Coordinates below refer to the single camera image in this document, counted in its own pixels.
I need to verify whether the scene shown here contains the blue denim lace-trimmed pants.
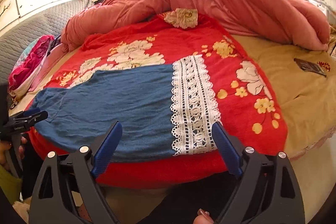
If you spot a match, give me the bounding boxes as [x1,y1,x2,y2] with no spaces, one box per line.
[32,55,221,162]

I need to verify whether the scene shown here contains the left hand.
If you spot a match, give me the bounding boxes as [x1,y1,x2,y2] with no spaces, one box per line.
[0,136,27,172]

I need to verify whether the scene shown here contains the right hand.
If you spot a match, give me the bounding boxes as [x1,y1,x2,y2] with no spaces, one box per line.
[193,209,214,224]

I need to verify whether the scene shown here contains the magenta patterned pillow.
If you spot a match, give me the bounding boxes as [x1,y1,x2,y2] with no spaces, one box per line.
[8,35,55,100]

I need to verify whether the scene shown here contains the grey quilted headboard cushion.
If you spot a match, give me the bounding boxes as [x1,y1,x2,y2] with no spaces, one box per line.
[0,0,94,84]

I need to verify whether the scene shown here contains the red floral blanket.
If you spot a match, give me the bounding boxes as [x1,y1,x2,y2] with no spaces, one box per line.
[29,15,288,189]

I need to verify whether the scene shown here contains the beige bed sheet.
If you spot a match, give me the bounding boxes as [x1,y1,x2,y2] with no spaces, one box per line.
[8,34,336,159]

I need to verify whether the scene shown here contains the small dark packet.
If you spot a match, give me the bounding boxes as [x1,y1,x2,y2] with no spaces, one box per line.
[294,58,327,77]

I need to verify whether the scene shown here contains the pink quilted comforter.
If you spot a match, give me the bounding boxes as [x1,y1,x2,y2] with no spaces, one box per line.
[61,0,330,51]

